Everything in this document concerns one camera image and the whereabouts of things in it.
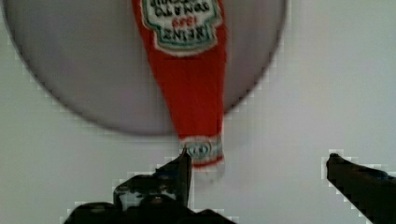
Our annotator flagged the red ketchup bottle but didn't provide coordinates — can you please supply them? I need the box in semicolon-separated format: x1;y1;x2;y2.
131;0;227;181

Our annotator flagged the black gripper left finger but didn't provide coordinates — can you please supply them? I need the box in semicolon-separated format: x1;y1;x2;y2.
64;152;236;224

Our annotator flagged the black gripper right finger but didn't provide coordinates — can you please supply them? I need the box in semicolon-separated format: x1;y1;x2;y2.
326;153;396;224

